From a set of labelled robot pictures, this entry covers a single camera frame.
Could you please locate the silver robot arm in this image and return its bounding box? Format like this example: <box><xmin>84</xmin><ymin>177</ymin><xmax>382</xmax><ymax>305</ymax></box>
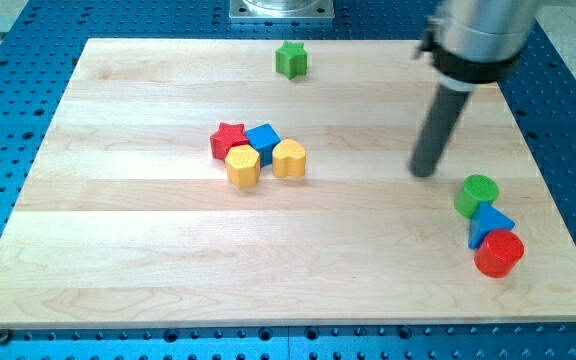
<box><xmin>414</xmin><ymin>0</ymin><xmax>539</xmax><ymax>92</ymax></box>

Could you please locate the yellow hexagon block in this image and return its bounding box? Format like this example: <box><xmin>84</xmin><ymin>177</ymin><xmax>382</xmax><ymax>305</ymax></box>
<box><xmin>225</xmin><ymin>145</ymin><xmax>261</xmax><ymax>187</ymax></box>

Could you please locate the yellow heart block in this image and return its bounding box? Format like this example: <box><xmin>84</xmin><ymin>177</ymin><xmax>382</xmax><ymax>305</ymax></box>
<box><xmin>272</xmin><ymin>139</ymin><xmax>307</xmax><ymax>178</ymax></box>

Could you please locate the blue cube block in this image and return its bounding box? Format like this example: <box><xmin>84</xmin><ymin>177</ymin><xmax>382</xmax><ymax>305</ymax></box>
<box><xmin>245</xmin><ymin>124</ymin><xmax>281</xmax><ymax>167</ymax></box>

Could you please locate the red star block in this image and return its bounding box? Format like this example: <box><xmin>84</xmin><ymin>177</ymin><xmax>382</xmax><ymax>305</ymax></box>
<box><xmin>210</xmin><ymin>122</ymin><xmax>249</xmax><ymax>160</ymax></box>

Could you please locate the green star block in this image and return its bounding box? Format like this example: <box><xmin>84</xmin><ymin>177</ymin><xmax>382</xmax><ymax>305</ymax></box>
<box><xmin>275</xmin><ymin>41</ymin><xmax>308</xmax><ymax>79</ymax></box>

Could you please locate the light wooden board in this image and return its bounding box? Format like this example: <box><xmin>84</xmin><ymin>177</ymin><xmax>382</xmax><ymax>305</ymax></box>
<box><xmin>0</xmin><ymin>39</ymin><xmax>576</xmax><ymax>329</ymax></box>

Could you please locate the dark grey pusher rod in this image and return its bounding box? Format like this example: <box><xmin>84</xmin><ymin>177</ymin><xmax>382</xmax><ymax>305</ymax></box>
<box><xmin>409</xmin><ymin>84</ymin><xmax>473</xmax><ymax>178</ymax></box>

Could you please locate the green cylinder block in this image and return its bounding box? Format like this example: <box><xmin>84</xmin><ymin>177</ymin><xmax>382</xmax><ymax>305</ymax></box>
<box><xmin>454</xmin><ymin>174</ymin><xmax>499</xmax><ymax>219</ymax></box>

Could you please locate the blue triangle block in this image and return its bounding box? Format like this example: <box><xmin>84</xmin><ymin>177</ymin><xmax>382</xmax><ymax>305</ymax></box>
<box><xmin>468</xmin><ymin>202</ymin><xmax>515</xmax><ymax>250</ymax></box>

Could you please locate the red cylinder block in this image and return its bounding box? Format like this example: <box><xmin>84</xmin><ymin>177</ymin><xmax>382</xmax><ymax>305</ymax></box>
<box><xmin>474</xmin><ymin>229</ymin><xmax>525</xmax><ymax>278</ymax></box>

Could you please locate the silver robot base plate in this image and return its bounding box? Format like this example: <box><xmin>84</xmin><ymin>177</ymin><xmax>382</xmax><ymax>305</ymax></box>
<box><xmin>228</xmin><ymin>0</ymin><xmax>335</xmax><ymax>21</ymax></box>

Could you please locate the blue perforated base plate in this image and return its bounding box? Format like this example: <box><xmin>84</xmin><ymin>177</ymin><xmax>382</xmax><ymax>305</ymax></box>
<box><xmin>0</xmin><ymin>0</ymin><xmax>576</xmax><ymax>359</ymax></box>

